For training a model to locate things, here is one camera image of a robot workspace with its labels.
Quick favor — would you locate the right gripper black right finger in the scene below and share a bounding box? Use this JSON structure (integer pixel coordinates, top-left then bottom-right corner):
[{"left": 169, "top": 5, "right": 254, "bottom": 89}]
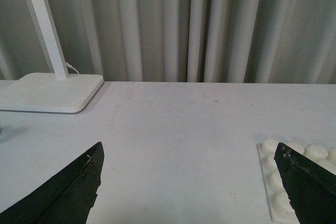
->
[{"left": 274, "top": 142, "right": 335, "bottom": 223}]

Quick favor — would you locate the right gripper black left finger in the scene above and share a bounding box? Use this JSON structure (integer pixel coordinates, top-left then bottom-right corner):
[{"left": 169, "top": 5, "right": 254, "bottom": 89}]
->
[{"left": 1, "top": 142, "right": 104, "bottom": 223}]

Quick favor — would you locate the white desk lamp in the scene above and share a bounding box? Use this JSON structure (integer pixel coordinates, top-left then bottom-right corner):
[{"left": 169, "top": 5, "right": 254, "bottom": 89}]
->
[{"left": 1, "top": 0, "right": 103, "bottom": 113}]

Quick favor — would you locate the grey pleated curtain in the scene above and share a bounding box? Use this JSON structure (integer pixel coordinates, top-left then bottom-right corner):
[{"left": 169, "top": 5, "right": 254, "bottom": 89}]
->
[{"left": 0, "top": 0, "right": 336, "bottom": 84}]

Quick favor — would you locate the white studded base plate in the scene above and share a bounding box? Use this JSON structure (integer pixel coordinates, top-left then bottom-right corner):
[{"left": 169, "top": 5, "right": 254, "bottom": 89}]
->
[{"left": 257, "top": 138, "right": 335, "bottom": 223}]

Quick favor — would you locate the white lamp cable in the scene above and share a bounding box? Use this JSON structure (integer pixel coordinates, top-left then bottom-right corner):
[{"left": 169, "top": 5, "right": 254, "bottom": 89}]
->
[{"left": 65, "top": 61, "right": 80, "bottom": 76}]

